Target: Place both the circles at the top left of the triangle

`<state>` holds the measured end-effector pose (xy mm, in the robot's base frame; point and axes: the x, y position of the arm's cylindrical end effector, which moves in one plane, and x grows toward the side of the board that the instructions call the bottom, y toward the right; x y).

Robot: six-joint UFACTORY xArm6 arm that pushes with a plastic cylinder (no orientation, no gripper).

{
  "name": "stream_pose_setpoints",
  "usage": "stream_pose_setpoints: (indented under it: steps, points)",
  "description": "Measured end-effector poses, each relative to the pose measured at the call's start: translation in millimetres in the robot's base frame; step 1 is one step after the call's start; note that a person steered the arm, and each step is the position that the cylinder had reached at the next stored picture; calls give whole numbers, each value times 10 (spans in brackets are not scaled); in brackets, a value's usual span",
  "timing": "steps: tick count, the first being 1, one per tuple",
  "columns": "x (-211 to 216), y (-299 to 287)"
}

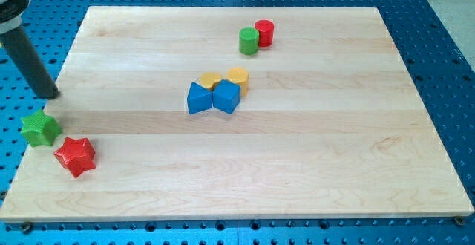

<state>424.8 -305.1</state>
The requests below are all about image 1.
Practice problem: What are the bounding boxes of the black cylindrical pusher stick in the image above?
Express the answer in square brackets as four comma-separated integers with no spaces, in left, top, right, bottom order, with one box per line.
[1,26,59,99]

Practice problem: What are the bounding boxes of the grey robot arm end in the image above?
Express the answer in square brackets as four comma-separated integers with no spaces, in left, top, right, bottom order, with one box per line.
[1,0,30,34]

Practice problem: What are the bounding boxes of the green cylinder block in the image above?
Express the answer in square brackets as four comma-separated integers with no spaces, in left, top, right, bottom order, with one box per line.
[238,27,259,55]

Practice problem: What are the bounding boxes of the red star block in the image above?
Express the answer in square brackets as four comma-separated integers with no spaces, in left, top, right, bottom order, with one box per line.
[53,137,96,178]

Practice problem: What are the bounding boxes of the green star block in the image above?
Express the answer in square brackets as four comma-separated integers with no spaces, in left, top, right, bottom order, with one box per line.
[20,109,62,147]

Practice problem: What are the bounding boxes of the blue cube block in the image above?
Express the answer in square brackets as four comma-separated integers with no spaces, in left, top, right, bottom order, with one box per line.
[212,79,240,114]

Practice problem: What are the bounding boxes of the light wooden board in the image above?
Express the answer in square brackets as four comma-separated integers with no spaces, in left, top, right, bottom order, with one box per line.
[1,6,474,222]

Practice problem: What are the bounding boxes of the blue triangle block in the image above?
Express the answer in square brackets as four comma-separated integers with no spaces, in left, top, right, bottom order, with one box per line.
[186,82,212,114]

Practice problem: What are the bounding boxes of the yellow pentagon block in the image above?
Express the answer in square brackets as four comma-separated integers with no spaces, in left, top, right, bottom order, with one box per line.
[200,72,223,91]

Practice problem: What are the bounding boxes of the red cylinder block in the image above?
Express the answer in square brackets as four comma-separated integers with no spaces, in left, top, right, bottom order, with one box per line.
[255,19,275,48]

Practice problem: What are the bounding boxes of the yellow hexagon block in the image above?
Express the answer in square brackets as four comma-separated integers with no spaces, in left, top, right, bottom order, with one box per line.
[226,67,249,97]

